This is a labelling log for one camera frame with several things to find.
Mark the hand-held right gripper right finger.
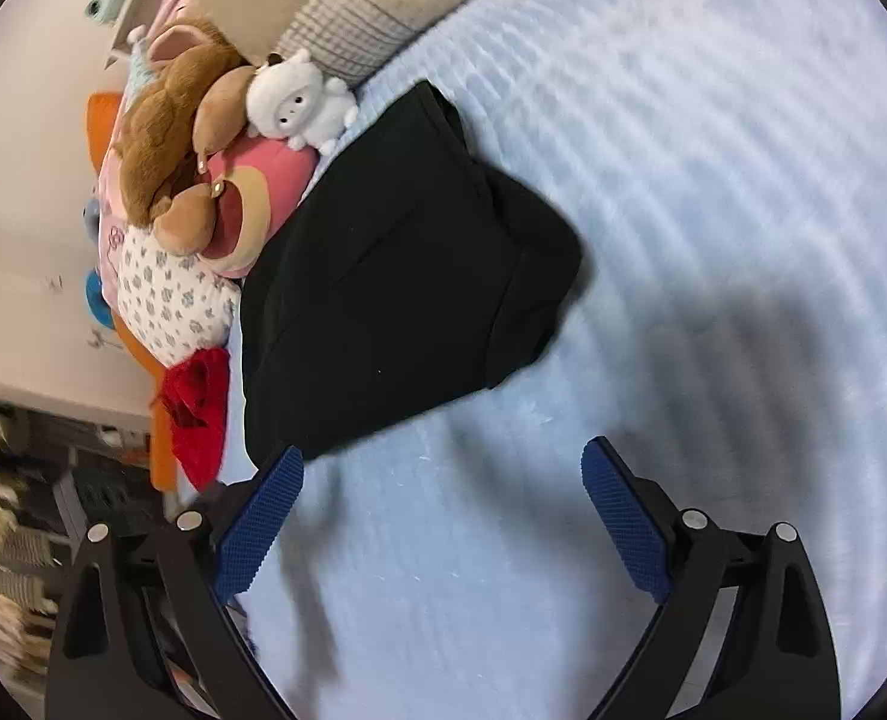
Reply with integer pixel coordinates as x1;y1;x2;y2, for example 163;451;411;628
580;436;842;720

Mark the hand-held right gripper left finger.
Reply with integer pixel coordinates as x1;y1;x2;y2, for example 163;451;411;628
44;444;305;720

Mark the black garment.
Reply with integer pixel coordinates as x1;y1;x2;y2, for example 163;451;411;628
239;79;586;462

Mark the red garment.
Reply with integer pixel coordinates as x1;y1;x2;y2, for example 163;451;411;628
160;347;232;492

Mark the white patterned pillow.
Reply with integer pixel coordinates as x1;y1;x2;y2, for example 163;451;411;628
117;225;241;372

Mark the light blue bed blanket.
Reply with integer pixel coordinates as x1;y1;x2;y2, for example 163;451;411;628
181;0;887;720

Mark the pink plush cushion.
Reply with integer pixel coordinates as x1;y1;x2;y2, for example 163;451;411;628
98;139;320;275

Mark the brown plush toy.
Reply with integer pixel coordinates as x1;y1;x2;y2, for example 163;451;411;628
117;22;260;256

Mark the white plush toy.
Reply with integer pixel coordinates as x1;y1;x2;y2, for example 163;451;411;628
244;47;359;157

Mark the orange cushion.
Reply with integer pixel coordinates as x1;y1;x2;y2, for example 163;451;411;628
87;92;182;494

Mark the pale blue plush toy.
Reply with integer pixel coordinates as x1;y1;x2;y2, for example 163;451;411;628
124;26;163;102

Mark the beige checked pillow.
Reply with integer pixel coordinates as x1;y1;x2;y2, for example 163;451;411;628
188;0;505;87

